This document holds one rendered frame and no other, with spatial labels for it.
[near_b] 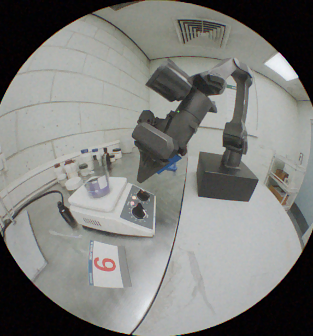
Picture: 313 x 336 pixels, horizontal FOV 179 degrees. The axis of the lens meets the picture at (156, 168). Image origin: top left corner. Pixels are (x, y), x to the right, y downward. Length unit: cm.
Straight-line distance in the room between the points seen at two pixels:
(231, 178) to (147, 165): 27
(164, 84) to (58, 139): 65
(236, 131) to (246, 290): 40
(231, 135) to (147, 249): 38
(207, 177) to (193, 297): 30
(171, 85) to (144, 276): 32
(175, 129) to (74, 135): 67
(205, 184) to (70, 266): 42
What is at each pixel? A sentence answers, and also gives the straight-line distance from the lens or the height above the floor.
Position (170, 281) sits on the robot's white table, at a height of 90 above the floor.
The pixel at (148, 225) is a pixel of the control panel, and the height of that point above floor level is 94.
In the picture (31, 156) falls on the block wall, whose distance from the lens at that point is 68.
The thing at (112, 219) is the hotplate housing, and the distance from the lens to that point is 20.
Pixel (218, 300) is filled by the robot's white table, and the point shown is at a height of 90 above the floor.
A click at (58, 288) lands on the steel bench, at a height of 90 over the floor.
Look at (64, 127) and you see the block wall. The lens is 73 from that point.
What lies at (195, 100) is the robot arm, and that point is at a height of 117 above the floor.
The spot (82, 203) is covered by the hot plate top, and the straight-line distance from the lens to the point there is 23.
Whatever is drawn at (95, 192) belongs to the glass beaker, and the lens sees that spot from 21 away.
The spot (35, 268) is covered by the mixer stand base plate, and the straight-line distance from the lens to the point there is 35.
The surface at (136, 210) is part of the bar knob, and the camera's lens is 22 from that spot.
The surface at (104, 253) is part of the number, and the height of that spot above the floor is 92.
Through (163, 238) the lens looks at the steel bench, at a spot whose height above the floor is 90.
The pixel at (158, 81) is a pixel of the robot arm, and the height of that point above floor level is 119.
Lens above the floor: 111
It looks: 23 degrees down
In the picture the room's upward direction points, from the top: straight up
